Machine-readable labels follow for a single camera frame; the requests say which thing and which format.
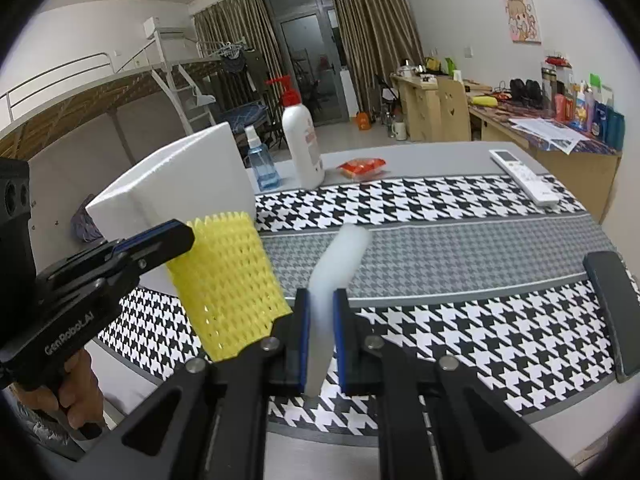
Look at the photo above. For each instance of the blue spray bottle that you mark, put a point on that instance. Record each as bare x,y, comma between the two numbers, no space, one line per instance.
262,170

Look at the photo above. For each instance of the white remote control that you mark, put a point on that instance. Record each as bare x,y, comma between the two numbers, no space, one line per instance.
527,177

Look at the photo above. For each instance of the glass balcony door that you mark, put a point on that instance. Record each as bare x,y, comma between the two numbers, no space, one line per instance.
305,50

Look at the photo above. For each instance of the wooden desk with patterned cover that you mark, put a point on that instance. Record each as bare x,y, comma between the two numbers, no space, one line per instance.
575,175

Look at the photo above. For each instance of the hanging dark clothes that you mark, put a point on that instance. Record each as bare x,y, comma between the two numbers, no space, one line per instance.
240,67

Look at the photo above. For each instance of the black bag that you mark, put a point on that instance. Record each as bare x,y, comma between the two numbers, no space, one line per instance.
525,92

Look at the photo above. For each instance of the printed paper sheets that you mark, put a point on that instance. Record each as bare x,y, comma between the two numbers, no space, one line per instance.
550,132

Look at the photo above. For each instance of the white air conditioner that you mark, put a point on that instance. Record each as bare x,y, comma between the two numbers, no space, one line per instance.
162,27

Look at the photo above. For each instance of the dark cloth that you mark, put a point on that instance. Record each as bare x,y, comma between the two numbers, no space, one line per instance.
85,225

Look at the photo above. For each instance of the white foam box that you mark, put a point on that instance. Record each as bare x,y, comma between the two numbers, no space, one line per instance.
165,180

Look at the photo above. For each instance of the person's left hand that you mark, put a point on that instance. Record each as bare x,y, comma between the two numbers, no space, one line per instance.
75,395

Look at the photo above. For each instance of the green bag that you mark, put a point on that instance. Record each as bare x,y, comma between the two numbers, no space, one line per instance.
449,67

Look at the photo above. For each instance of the white bunk bed ladder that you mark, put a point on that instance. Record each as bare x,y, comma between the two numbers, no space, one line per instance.
187,95

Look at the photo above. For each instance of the red snack packet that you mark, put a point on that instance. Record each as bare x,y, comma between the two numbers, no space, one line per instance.
361,167

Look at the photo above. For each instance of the houndstooth tablecloth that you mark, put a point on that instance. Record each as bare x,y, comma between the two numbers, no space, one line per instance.
450,260

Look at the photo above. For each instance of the wooden desk with drawers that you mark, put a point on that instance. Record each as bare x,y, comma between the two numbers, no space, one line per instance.
420,105

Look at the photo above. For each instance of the blue checked bedding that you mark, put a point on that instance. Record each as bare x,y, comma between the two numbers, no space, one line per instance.
242,114

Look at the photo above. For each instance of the cartoon wall poster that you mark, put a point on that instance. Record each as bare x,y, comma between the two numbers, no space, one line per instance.
523,19

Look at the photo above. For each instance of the white red pump lotion bottle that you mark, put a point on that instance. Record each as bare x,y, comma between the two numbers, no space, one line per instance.
302,135

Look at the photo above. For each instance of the yellow foam net sleeve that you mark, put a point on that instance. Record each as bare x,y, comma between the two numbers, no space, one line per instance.
230,280

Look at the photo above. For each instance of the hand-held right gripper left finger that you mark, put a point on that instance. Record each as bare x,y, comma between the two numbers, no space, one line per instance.
302,340

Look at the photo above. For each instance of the cluster of toiletry bottles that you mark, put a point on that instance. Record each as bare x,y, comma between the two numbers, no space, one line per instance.
585,105

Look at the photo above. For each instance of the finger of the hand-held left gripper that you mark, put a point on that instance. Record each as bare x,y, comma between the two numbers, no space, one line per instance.
172,242
145,233

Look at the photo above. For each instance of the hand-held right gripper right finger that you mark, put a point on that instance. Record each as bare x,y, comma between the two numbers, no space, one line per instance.
342,340

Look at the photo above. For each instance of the brown curtain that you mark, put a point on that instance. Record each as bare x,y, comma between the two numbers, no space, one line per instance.
372,25
225,20

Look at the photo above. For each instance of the wooden chair with smiley cutout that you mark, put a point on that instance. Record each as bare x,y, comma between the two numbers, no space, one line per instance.
452,110

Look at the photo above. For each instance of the white foam strip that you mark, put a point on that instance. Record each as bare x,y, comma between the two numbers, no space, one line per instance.
340,260

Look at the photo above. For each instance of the yellow oblong object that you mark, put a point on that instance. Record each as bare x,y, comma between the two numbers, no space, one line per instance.
485,101

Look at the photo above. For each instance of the black folding chair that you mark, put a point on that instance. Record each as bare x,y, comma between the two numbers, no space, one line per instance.
387,91

